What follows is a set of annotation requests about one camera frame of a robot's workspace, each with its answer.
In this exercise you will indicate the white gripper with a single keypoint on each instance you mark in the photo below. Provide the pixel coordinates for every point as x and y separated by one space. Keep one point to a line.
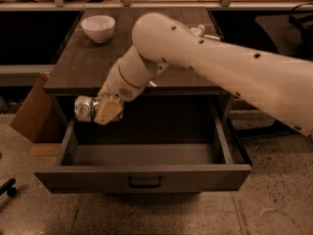
117 84

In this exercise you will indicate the crushed 7up can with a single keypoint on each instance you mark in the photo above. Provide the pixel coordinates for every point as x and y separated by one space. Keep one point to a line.
85 108

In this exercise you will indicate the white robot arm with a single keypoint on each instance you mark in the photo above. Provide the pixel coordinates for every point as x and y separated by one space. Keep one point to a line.
280 86

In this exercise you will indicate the open grey top drawer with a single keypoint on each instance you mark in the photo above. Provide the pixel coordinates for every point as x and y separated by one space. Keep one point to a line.
187 149

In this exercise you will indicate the brown cardboard piece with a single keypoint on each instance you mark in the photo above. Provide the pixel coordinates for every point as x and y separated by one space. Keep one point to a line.
38 121

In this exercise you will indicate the dark wooden cabinet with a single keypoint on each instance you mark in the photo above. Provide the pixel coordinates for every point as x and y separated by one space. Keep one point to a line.
84 64

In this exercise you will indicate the white ceramic bowl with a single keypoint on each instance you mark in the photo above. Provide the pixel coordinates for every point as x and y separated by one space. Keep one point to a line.
99 28

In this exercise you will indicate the clear plastic water bottle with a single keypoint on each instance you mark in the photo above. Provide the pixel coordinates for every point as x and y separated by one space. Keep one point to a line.
198 30

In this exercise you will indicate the black chair caster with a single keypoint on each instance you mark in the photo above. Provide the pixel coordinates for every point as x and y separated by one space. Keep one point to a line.
8 188

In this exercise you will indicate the black drawer handle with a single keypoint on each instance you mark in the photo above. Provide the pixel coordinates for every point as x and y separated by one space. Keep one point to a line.
144 182

